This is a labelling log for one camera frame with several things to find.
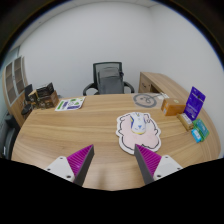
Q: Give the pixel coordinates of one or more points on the teal blue small box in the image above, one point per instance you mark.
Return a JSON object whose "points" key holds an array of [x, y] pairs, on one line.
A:
{"points": [[196, 135]]}

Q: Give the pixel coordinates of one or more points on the white blue yellow computer mouse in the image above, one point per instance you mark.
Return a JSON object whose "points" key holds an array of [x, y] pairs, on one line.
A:
{"points": [[138, 124]]}

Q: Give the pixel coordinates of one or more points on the grey backpack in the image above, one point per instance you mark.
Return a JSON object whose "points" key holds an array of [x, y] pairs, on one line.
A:
{"points": [[110, 81]]}

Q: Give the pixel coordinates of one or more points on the wooden side desk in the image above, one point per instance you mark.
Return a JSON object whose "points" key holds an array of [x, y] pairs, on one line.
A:
{"points": [[160, 83]]}

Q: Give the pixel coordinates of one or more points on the orange cardboard box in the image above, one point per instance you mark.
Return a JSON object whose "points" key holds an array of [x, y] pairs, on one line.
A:
{"points": [[172, 107]]}

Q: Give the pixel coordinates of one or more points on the purple card package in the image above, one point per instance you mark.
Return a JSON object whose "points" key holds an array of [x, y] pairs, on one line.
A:
{"points": [[194, 103]]}

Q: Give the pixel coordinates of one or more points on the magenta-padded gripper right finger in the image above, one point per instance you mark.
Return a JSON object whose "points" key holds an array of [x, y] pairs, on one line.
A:
{"points": [[149, 159]]}

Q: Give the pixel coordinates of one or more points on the green small box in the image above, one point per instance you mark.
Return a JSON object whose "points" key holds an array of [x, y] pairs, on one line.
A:
{"points": [[202, 128]]}

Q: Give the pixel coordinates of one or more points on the black mesh office chair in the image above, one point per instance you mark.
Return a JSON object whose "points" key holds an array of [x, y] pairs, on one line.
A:
{"points": [[95, 71]]}

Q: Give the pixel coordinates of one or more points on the pink animal-shaped mouse pad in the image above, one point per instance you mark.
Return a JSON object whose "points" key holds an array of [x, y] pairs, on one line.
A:
{"points": [[130, 140]]}

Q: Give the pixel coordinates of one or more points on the small black chair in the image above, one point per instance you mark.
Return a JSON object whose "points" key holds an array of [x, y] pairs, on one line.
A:
{"points": [[27, 95]]}

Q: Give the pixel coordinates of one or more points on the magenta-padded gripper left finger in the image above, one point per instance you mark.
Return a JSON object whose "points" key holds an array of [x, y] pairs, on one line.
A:
{"points": [[79, 159]]}

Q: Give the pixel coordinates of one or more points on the green white printed leaflet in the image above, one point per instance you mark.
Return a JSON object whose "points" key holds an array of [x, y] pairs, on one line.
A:
{"points": [[70, 104]]}

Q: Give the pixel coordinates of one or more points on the black sofa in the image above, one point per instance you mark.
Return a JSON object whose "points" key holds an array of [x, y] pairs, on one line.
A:
{"points": [[8, 133]]}

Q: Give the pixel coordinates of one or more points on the wooden shelf cabinet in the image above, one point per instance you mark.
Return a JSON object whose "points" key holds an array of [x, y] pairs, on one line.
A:
{"points": [[15, 86]]}

